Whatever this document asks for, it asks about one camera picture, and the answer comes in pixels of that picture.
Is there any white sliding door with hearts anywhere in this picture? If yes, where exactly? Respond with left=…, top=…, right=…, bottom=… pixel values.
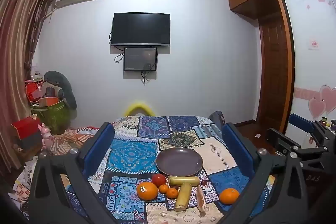
left=278, top=0, right=336, bottom=151

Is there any red tomato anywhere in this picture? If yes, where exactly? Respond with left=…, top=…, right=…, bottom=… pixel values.
left=152, top=173, right=167, bottom=187

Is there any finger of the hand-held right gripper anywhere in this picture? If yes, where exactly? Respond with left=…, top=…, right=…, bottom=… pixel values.
left=289, top=113, right=319, bottom=135
left=266, top=128, right=302, bottom=155

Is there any orange striped cloth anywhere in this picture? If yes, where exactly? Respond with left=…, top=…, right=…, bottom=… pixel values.
left=45, top=127, right=100, bottom=156

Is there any plain orange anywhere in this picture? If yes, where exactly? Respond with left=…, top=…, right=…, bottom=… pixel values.
left=219, top=188, right=240, bottom=205

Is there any pink rabbit toy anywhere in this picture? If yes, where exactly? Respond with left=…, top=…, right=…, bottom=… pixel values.
left=38, top=123, right=54, bottom=153

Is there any grey plush toy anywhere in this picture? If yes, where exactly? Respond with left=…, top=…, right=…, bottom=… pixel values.
left=43, top=71, right=77, bottom=110

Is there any red gift bag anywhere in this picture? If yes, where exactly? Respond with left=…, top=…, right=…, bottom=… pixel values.
left=25, top=80, right=45, bottom=101

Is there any red box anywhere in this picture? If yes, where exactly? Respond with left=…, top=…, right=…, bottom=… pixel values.
left=11, top=117, right=44, bottom=140

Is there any peeled pomelo segment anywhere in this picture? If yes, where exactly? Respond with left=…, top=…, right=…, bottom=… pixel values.
left=196, top=185, right=207, bottom=216

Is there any dark purple plate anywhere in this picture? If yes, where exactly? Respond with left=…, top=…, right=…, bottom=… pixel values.
left=156, top=148, right=204, bottom=177

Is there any black wall television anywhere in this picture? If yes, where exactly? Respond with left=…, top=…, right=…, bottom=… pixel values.
left=110, top=13, right=171, bottom=47

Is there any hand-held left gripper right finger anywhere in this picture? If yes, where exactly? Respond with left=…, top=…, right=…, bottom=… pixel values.
left=221, top=122, right=313, bottom=224

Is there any brown wooden door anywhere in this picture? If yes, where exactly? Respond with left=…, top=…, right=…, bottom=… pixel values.
left=259, top=17, right=289, bottom=125

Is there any yellow chair back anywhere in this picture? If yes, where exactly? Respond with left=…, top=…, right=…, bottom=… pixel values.
left=123, top=101, right=156, bottom=117

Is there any large orange with sticker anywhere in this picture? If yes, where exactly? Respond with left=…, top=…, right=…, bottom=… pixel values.
left=136, top=182, right=159, bottom=201

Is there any green storage box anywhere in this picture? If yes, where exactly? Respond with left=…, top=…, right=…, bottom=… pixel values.
left=30, top=101, right=71, bottom=134

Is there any patchwork patterned tablecloth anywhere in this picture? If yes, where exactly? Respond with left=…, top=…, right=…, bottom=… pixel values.
left=16, top=115, right=276, bottom=224

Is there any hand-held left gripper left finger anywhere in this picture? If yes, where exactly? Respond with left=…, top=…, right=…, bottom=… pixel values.
left=28, top=122, right=124, bottom=224

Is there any striped brown curtain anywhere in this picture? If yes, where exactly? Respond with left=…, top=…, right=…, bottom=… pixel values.
left=0, top=0, right=55, bottom=169

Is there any orange box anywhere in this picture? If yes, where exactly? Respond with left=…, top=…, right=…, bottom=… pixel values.
left=39, top=97, right=59, bottom=107

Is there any small black wall monitor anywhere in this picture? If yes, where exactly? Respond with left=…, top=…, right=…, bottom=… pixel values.
left=123, top=47, right=158, bottom=72

